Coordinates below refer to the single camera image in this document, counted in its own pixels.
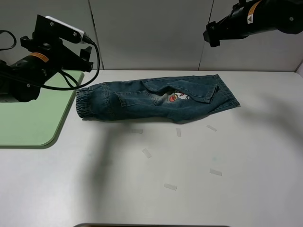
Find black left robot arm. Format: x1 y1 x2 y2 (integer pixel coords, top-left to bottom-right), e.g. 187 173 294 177
0 15 98 103

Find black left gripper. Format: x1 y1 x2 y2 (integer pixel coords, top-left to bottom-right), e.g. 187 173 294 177
20 15 93 72

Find clear tape strip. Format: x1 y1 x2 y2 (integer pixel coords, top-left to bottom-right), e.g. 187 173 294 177
164 183 177 191
131 129 143 134
176 128 181 137
142 148 152 158
209 169 223 176
206 125 217 131

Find black left camera cable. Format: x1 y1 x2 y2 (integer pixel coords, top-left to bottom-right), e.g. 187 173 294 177
0 30 100 91

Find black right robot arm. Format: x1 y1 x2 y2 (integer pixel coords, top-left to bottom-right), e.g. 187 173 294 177
203 0 303 47

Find blue children's denim shorts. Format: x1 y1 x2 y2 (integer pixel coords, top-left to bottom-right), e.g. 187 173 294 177
76 75 240 122

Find light green plastic tray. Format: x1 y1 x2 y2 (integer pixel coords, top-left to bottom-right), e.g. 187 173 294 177
0 70 85 149

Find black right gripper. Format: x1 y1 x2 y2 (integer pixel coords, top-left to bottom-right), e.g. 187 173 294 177
203 15 237 47

